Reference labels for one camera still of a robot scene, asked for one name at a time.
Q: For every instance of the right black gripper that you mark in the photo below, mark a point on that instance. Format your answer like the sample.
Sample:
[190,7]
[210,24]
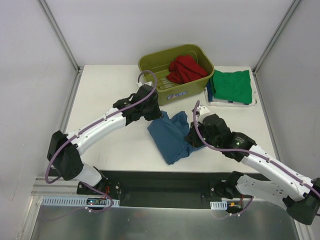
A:
[197,135]

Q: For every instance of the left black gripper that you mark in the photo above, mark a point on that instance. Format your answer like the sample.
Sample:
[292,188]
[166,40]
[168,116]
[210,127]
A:
[152,110]

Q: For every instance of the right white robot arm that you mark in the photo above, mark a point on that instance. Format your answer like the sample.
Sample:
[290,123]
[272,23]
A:
[297,194]

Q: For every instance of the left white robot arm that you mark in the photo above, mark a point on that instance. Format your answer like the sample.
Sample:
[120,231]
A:
[65,149]

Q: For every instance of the folded dark blue t shirt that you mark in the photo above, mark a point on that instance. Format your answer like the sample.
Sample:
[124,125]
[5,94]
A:
[220,102]

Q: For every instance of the folded green t shirt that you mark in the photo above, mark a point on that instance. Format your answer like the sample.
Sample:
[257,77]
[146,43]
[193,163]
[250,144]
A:
[232,86]

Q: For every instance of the olive green plastic basket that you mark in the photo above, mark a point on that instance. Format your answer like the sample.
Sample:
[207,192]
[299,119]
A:
[158,63]

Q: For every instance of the red t shirt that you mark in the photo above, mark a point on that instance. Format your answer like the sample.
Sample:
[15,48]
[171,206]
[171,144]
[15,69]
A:
[184,69]

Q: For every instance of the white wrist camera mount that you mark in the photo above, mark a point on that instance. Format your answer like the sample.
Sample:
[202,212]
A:
[202,112]

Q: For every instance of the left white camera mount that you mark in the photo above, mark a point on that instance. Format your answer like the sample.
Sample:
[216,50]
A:
[149,83]

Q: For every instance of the left aluminium frame post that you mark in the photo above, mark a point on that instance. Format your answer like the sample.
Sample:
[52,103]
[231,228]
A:
[59,34]

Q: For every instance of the aluminium frame post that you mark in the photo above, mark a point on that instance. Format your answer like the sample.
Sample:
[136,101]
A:
[59,34]
[276,35]

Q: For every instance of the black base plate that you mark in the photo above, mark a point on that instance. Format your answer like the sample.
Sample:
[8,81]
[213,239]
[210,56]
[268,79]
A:
[151,189]

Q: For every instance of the right aluminium frame post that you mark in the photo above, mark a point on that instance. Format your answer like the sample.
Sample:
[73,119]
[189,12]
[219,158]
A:
[276,35]

